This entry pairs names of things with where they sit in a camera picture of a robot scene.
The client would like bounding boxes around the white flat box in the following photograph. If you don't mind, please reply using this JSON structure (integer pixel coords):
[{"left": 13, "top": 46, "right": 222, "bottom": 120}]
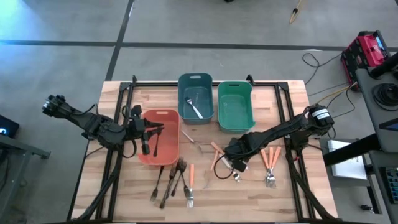
[{"left": 328, "top": 139, "right": 368, "bottom": 181}]

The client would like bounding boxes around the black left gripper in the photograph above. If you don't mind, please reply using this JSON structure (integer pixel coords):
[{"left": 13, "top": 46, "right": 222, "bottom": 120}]
[{"left": 126, "top": 105, "right": 165, "bottom": 156}]

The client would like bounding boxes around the black metal table frame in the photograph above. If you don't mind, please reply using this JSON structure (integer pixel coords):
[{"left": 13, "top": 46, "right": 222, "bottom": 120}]
[{"left": 67, "top": 74, "right": 335, "bottom": 223}]

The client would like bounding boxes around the yellow floor cable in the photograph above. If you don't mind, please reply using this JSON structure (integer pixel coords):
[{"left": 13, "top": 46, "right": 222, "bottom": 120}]
[{"left": 310, "top": 82, "right": 358, "bottom": 108}]

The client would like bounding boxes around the orange plastic bin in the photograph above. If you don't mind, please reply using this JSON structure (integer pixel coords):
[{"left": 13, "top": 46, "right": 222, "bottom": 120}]
[{"left": 137, "top": 108, "right": 182, "bottom": 167}]

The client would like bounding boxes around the green plastic bin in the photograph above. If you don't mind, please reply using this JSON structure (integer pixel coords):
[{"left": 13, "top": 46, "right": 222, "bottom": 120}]
[{"left": 216, "top": 80, "right": 257, "bottom": 135}]

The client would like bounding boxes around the black stand bar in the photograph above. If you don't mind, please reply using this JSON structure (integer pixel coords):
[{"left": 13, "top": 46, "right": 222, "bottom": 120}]
[{"left": 322, "top": 133, "right": 382, "bottom": 167}]

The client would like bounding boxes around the grey metal cart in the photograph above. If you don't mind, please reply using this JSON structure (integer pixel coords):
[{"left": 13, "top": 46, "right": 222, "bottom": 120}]
[{"left": 355, "top": 51, "right": 398, "bottom": 153}]

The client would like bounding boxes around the dark teal plastic bin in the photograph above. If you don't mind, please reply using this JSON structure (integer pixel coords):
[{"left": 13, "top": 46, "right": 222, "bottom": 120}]
[{"left": 177, "top": 72, "right": 215, "bottom": 126}]

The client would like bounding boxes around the black coiled cable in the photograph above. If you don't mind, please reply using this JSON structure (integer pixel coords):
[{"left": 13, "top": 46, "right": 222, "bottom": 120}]
[{"left": 372, "top": 82, "right": 398, "bottom": 112}]

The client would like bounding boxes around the black tube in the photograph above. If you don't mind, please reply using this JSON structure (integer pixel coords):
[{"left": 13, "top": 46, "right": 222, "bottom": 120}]
[{"left": 369, "top": 51, "right": 398, "bottom": 78}]

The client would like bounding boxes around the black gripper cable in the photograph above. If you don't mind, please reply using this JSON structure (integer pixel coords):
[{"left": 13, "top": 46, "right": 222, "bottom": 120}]
[
  {"left": 121, "top": 105, "right": 138, "bottom": 159},
  {"left": 213, "top": 154, "right": 233, "bottom": 180}
]

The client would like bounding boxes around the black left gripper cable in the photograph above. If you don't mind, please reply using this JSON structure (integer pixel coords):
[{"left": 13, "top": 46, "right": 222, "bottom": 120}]
[{"left": 121, "top": 105, "right": 138, "bottom": 159}]

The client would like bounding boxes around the yellow cable black plug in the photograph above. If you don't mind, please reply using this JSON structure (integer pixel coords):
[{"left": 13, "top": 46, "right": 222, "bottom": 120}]
[{"left": 289, "top": 0, "right": 304, "bottom": 25}]

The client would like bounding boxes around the red black tool case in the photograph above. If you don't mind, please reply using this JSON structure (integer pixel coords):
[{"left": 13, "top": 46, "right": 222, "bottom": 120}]
[{"left": 341, "top": 30, "right": 392, "bottom": 71}]

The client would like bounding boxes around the black keypad device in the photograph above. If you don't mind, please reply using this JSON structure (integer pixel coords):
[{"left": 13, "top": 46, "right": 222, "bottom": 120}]
[{"left": 379, "top": 166, "right": 398, "bottom": 205}]

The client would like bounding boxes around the black floor cable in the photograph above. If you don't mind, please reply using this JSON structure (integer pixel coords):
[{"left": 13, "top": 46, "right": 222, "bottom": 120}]
[{"left": 302, "top": 52, "right": 343, "bottom": 86}]

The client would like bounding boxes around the black monitor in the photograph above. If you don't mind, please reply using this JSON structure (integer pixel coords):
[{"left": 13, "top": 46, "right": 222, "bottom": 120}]
[{"left": 0, "top": 114, "right": 20, "bottom": 139}]

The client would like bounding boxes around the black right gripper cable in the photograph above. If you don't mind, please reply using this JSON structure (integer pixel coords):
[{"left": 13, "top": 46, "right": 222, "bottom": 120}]
[{"left": 213, "top": 154, "right": 233, "bottom": 180}]

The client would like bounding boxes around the grey side table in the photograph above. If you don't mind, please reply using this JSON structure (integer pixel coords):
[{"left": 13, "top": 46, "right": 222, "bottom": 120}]
[{"left": 0, "top": 133, "right": 51, "bottom": 224}]

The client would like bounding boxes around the pile of dark forks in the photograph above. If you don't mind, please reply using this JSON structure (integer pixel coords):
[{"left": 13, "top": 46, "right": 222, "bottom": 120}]
[{"left": 169, "top": 160, "right": 188, "bottom": 200}]

